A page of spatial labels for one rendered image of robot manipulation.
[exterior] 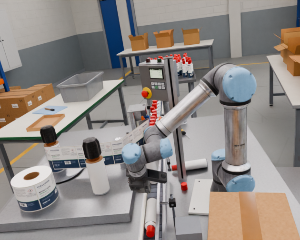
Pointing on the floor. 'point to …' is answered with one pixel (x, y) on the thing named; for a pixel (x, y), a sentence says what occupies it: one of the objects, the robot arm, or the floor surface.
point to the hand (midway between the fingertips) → (150, 190)
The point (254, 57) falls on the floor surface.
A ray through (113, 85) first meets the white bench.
